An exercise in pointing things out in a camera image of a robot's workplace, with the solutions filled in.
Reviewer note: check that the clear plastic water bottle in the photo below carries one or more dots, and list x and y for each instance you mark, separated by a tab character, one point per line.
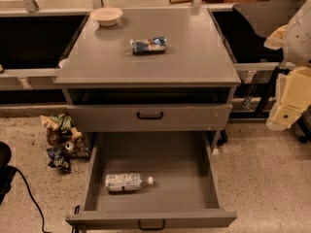
126	182

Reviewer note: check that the dark blue snack bag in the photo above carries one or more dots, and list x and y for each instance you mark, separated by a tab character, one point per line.
58	159

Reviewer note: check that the open grey middle drawer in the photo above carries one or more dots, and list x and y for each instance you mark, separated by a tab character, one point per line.
184	193

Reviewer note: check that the green striped snack bag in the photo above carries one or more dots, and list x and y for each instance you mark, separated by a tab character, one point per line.
62	122

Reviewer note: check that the brown snack bag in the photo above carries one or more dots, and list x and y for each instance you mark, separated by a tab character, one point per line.
58	139

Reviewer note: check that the crushed blue soda can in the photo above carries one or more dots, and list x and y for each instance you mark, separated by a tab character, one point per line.
146	46

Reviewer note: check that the brown wooden stick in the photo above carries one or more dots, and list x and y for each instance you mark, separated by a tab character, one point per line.
179	1

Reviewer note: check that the beige paper bowl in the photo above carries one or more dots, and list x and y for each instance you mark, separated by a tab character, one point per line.
106	16

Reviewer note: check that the closed grey top drawer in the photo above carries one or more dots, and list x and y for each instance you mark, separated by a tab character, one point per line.
131	118

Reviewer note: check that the crushed can on floor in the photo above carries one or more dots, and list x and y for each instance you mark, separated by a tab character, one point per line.
69	145

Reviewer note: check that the black device at left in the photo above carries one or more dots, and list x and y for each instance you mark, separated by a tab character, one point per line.
7	172

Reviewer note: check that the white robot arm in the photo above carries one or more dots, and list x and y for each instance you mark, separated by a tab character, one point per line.
297	48

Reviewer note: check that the grey drawer cabinet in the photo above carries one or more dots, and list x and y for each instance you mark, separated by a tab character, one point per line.
195	68

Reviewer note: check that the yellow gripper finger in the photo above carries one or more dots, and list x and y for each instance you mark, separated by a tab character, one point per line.
276	40
293	98

